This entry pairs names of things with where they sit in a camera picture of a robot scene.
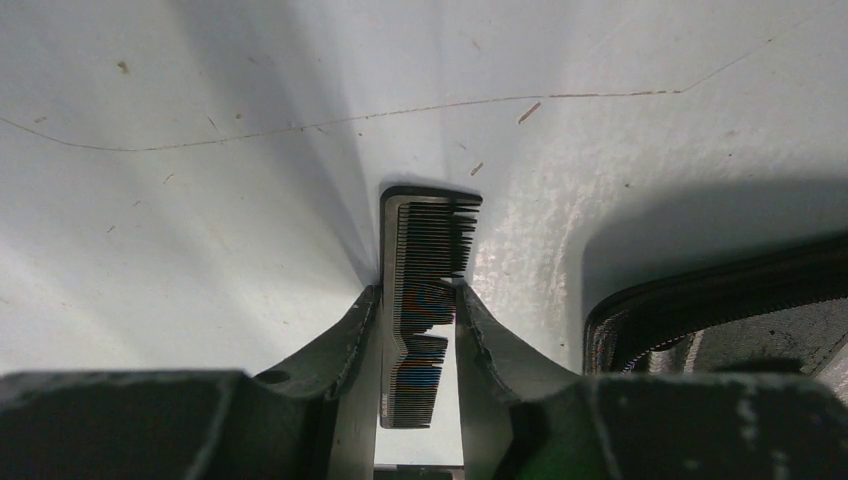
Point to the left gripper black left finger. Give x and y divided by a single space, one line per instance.
329 390

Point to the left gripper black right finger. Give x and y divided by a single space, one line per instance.
502 383

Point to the black straight barber comb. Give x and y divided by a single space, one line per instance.
426 238

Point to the black zippered tool case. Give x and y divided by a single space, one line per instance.
784 311

